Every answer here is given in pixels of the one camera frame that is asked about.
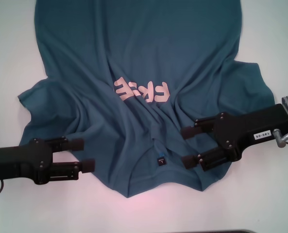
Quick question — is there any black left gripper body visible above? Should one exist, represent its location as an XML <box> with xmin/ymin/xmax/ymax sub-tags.
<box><xmin>0</xmin><ymin>137</ymin><xmax>54</xmax><ymax>185</ymax></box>

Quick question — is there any silver cable plug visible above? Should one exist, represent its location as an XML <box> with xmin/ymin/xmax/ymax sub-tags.
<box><xmin>273</xmin><ymin>129</ymin><xmax>288</xmax><ymax>148</ymax></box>

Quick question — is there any teal t-shirt with FREE print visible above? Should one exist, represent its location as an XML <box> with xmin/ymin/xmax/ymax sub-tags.
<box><xmin>17</xmin><ymin>0</ymin><xmax>275</xmax><ymax>200</ymax></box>

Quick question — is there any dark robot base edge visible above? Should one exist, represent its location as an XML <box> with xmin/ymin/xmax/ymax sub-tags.
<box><xmin>199</xmin><ymin>229</ymin><xmax>256</xmax><ymax>233</ymax></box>

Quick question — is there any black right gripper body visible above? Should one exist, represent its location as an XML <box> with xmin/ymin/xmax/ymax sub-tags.
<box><xmin>213</xmin><ymin>103</ymin><xmax>288</xmax><ymax>162</ymax></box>

